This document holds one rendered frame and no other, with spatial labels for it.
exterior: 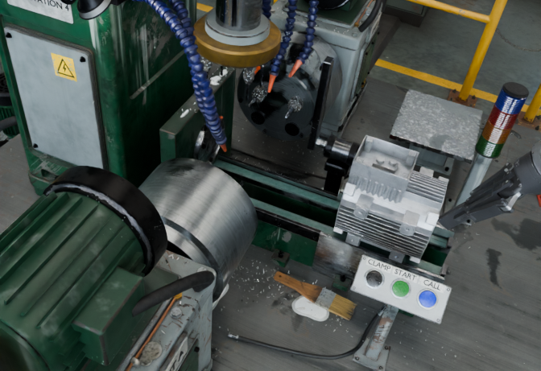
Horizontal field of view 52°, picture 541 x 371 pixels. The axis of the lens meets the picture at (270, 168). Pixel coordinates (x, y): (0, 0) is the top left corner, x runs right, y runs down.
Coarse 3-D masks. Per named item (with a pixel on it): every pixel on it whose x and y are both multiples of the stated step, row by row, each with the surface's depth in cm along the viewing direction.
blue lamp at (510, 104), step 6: (498, 96) 131; (504, 96) 128; (510, 96) 133; (498, 102) 130; (504, 102) 129; (510, 102) 128; (516, 102) 127; (522, 102) 128; (498, 108) 130; (504, 108) 129; (510, 108) 128; (516, 108) 128
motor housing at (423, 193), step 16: (416, 176) 119; (416, 192) 116; (432, 192) 115; (352, 208) 117; (384, 208) 116; (400, 208) 116; (416, 208) 116; (432, 208) 115; (336, 224) 122; (352, 224) 119; (368, 224) 118; (384, 224) 116; (400, 224) 115; (368, 240) 122; (384, 240) 119; (400, 240) 117; (416, 240) 115; (416, 256) 118
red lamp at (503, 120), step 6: (492, 114) 133; (498, 114) 131; (504, 114) 130; (510, 114) 130; (516, 114) 130; (492, 120) 133; (498, 120) 132; (504, 120) 131; (510, 120) 131; (498, 126) 133; (504, 126) 132; (510, 126) 132
